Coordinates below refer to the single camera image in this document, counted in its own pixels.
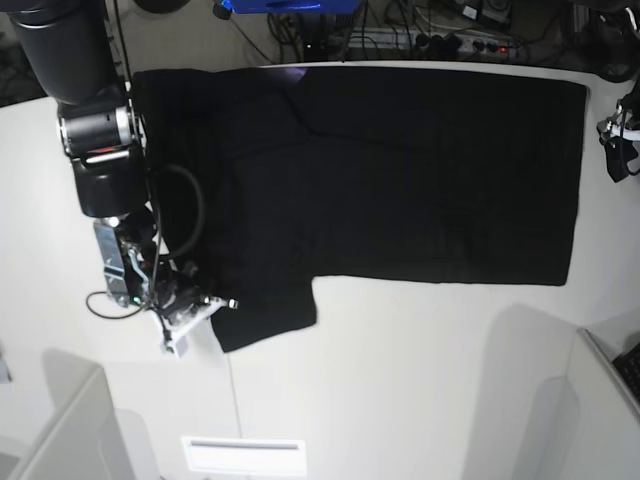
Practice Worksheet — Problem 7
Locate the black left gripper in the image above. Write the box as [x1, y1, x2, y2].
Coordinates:
[605, 94, 639, 183]

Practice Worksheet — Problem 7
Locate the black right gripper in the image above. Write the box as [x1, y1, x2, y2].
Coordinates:
[94, 214, 200, 317]

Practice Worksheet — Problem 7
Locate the black T-shirt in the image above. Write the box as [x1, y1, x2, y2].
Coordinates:
[132, 66, 588, 352]

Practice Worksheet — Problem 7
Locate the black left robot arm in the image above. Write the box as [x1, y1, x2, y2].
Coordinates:
[573, 1, 639, 183]

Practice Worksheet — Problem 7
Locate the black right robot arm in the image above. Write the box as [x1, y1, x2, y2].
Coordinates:
[1, 1, 204, 323]

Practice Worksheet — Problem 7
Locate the white partition panel left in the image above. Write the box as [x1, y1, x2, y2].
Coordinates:
[2, 364, 162, 479]

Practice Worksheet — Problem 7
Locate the white partition panel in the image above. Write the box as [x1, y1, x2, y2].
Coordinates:
[2, 364, 162, 479]
[529, 327, 640, 480]

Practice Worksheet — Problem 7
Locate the white label plate on table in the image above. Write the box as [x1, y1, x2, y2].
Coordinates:
[181, 437, 308, 477]

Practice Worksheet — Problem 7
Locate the black keyboard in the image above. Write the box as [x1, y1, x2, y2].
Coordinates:
[613, 346, 640, 399]

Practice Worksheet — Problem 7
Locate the grey power strip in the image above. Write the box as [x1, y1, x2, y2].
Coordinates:
[348, 27, 517, 60]

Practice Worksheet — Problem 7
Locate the white partition panel right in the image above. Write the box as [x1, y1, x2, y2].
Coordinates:
[529, 327, 640, 480]

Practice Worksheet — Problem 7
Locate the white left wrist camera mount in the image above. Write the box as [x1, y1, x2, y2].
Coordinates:
[597, 112, 640, 176]

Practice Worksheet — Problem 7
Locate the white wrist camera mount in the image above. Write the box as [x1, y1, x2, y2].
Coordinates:
[152, 295, 239, 359]
[597, 112, 640, 176]

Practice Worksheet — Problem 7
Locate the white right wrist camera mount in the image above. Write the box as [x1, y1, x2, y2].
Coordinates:
[152, 295, 239, 359]

